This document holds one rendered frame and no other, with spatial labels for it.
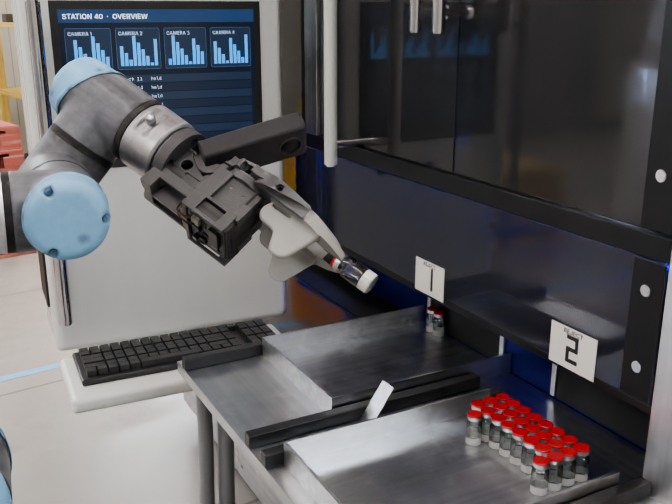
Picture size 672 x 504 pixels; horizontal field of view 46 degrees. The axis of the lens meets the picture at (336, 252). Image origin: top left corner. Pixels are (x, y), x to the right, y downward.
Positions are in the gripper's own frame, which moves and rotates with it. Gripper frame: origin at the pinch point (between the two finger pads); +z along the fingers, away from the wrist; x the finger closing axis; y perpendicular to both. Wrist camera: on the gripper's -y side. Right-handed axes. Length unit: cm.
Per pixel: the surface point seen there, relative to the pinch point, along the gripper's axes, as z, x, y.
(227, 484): -18, -132, 3
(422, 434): 15.9, -41.5, -5.4
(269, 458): 2.2, -36.5, 12.2
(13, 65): -511, -521, -221
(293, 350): -12, -63, -11
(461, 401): 17.5, -42.9, -13.7
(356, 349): -3, -63, -18
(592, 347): 27.2, -25.2, -23.5
